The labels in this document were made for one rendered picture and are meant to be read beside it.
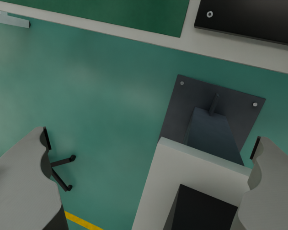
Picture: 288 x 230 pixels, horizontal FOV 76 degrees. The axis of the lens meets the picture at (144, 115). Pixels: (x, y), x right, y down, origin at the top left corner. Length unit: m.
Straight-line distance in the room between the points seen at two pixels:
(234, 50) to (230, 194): 0.29
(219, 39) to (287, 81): 0.85
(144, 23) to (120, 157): 1.14
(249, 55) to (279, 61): 0.05
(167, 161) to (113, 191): 1.22
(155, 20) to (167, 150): 0.26
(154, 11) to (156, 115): 0.88
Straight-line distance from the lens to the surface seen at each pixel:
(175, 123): 1.17
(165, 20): 0.37
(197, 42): 0.36
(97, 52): 1.29
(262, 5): 0.36
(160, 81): 1.14
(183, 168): 0.43
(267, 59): 0.37
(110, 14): 0.41
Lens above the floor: 1.11
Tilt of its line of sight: 66 degrees down
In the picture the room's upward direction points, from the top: 132 degrees counter-clockwise
